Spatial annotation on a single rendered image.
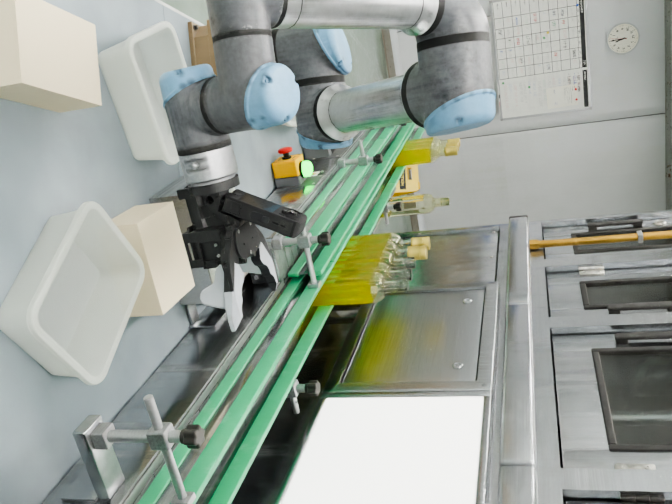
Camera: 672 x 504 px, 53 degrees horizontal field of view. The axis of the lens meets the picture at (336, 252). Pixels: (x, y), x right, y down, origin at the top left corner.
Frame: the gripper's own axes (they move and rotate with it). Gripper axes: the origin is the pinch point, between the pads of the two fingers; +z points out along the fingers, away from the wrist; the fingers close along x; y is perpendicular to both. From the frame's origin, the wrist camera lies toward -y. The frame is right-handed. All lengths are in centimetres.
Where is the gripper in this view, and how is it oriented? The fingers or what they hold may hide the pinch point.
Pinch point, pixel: (260, 310)
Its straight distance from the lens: 99.4
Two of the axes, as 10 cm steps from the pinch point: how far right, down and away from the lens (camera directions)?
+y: -9.4, 1.1, 3.4
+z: 2.1, 9.4, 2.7
